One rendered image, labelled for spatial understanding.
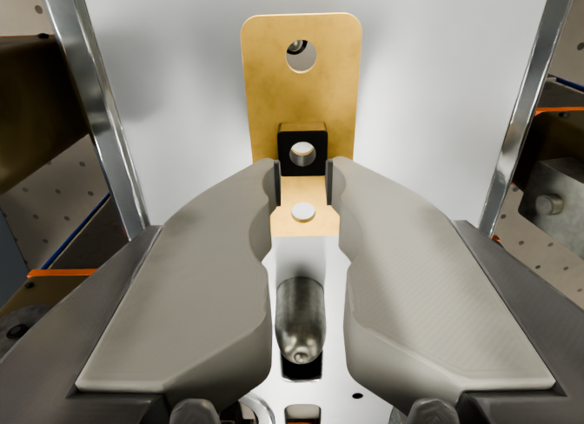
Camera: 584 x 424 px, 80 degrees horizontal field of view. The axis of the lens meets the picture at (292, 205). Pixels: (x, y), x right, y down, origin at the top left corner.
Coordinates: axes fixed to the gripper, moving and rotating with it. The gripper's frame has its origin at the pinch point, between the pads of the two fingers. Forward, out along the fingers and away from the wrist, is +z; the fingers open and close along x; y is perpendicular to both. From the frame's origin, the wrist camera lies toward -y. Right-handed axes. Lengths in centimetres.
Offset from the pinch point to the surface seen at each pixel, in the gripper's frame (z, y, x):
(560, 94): 19.4, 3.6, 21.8
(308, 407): 7.1, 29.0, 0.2
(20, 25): 36.3, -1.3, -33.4
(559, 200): 5.7, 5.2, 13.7
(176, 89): 6.3, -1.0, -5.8
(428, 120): 6.3, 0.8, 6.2
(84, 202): 36, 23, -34
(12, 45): 8.5, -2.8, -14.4
